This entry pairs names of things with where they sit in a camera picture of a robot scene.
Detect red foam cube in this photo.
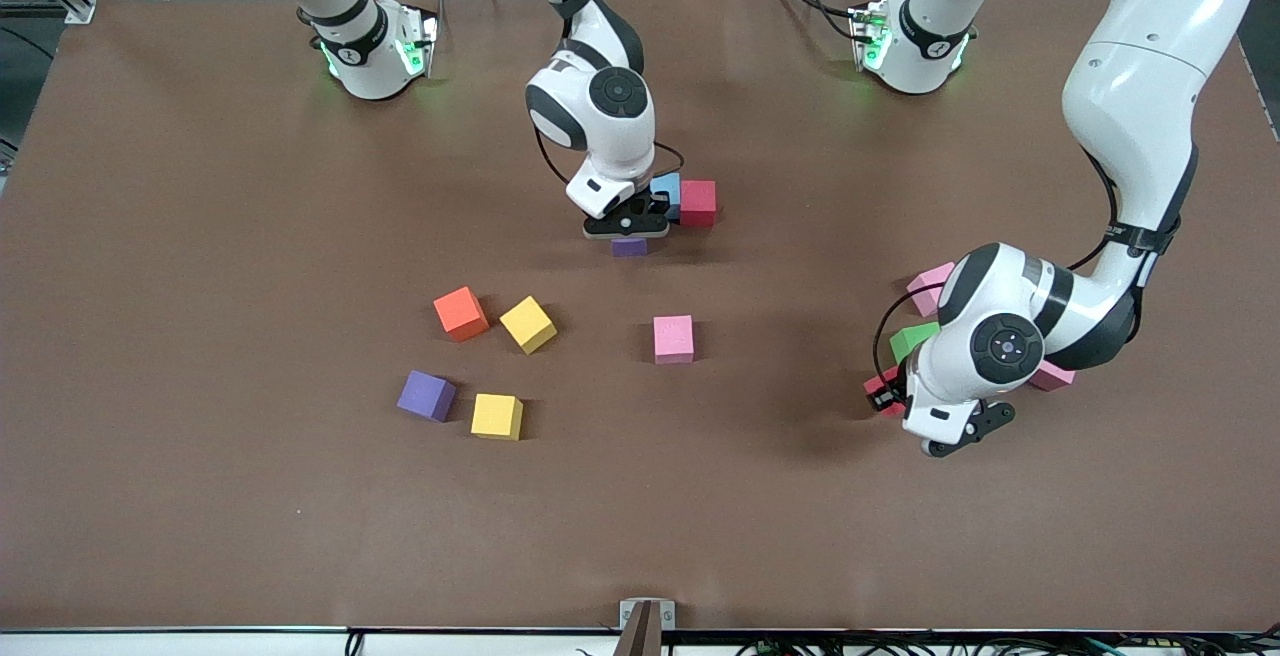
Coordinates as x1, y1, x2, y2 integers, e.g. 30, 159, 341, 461
680, 179, 719, 229
863, 369, 907, 419

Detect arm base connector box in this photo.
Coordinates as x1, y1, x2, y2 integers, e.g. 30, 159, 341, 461
848, 1, 894, 72
393, 4, 442, 79

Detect green foam cube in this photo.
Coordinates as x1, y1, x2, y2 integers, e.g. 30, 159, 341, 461
889, 322, 941, 367

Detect yellow foam cube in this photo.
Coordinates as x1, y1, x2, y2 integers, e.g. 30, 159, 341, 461
499, 296, 558, 355
470, 393, 524, 442

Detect orange foam cube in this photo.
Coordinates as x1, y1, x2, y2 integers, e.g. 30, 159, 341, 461
433, 286, 491, 343

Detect large table cover sheet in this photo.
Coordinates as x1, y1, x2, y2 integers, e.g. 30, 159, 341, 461
0, 0, 1280, 632

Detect grey metal table bracket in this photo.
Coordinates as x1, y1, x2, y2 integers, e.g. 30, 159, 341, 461
612, 598, 677, 656

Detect white table edge rail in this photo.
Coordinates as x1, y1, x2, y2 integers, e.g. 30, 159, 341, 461
0, 628, 1280, 656

